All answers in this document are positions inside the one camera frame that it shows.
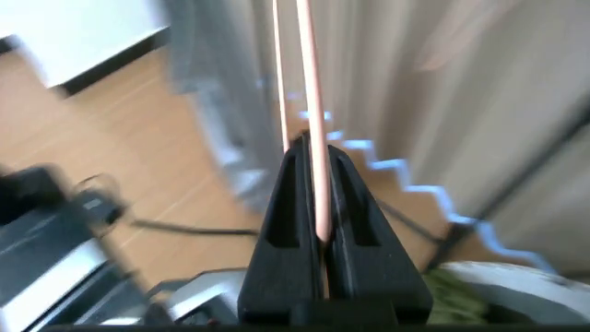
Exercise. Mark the black clothes rack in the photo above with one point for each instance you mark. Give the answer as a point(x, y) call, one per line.
point(193, 228)

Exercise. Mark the green garment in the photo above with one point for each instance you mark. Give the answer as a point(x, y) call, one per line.
point(454, 299)

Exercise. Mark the white laundry basket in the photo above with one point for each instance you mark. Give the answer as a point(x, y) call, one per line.
point(530, 290)

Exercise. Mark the beige curtain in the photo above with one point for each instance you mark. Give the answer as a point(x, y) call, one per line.
point(461, 92)

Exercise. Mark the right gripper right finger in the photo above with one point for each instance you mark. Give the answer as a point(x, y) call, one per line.
point(373, 281)

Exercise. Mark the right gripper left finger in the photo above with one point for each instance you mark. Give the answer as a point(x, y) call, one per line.
point(281, 281)

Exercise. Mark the pink clothes hanger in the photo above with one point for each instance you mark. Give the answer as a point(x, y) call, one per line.
point(313, 92)

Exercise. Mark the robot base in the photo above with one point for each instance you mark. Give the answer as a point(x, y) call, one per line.
point(46, 276)

